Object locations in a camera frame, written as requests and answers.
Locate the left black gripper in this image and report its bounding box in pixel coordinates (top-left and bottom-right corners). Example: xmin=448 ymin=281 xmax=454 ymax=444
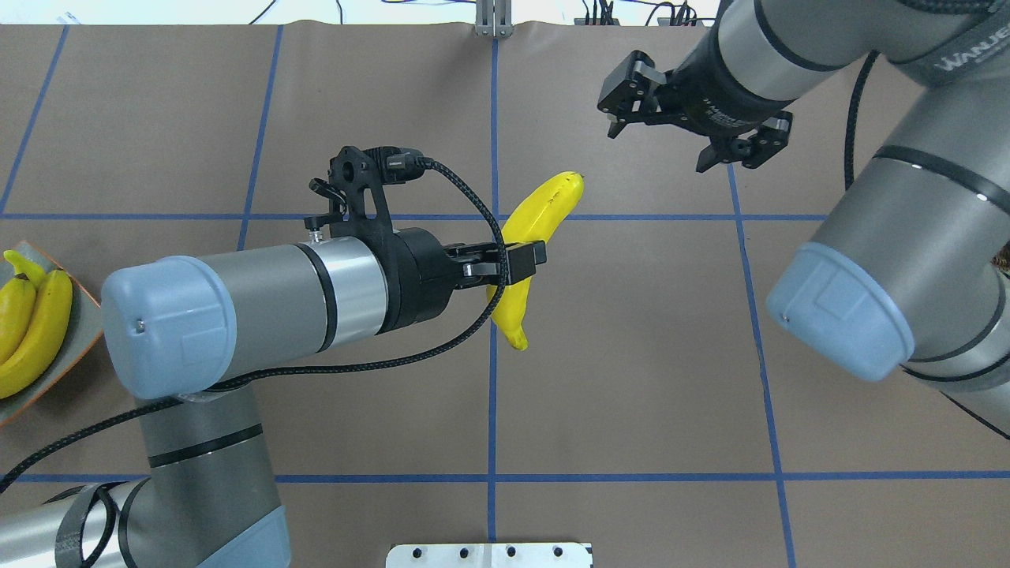
xmin=374 ymin=229 xmax=548 ymax=332

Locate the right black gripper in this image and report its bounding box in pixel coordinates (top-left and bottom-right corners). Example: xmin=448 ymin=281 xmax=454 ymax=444
xmin=597 ymin=32 xmax=793 ymax=173

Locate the yellow banana with brown marks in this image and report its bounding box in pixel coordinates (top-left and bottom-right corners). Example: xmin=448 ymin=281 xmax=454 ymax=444
xmin=492 ymin=171 xmax=584 ymax=351

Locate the yellow banana with brown tip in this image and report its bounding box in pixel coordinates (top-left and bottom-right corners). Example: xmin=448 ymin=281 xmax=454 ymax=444
xmin=1 ymin=249 xmax=47 ymax=363

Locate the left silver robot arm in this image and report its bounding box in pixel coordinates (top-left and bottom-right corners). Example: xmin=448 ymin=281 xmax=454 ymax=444
xmin=2 ymin=229 xmax=546 ymax=567

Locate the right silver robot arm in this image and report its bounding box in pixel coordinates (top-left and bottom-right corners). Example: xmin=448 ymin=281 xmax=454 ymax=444
xmin=597 ymin=1 xmax=1009 ymax=436

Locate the brown woven wicker basket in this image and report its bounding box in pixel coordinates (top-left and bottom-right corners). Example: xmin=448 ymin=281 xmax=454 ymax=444
xmin=992 ymin=242 xmax=1010 ymax=276

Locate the grey square plate orange rim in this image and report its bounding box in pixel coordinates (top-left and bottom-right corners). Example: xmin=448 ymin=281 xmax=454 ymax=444
xmin=1 ymin=275 xmax=103 ymax=427

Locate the brown paper table cover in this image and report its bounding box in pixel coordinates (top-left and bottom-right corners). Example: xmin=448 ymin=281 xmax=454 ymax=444
xmin=2 ymin=21 xmax=1008 ymax=567

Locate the grey aluminium frame post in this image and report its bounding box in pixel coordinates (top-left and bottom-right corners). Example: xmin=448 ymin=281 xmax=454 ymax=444
xmin=473 ymin=0 xmax=514 ymax=39

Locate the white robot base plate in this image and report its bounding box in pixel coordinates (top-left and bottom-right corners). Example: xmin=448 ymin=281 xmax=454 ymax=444
xmin=385 ymin=542 xmax=595 ymax=567

